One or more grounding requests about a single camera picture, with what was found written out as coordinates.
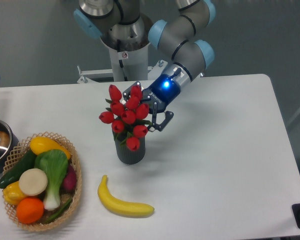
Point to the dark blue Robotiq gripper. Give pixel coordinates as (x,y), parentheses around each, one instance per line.
(158,96)

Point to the red tulip bouquet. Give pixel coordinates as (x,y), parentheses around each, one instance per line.
(128,120)

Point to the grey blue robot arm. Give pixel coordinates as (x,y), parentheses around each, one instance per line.
(105,13)

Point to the dark grey ribbed vase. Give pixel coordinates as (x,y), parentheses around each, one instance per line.
(127,156)

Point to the yellow banana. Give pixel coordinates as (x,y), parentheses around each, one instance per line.
(121,207)

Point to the green bok choy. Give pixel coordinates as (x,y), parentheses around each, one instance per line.
(54,164)

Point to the purple sweet potato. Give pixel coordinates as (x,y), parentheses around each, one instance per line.
(70,180)

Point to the yellow squash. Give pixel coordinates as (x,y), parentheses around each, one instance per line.
(41,144)

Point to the green bean pod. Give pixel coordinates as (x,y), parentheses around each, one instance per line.
(59,212)

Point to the green cucumber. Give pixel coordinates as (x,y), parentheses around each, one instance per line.
(27,162)

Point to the beige round slice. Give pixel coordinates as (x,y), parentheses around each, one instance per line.
(33,182)

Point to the orange fruit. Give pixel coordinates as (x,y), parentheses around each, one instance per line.
(29,210)

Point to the yellow bell pepper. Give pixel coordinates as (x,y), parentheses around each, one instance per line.
(12,194)

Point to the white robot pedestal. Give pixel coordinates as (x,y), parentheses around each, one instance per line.
(128,44)

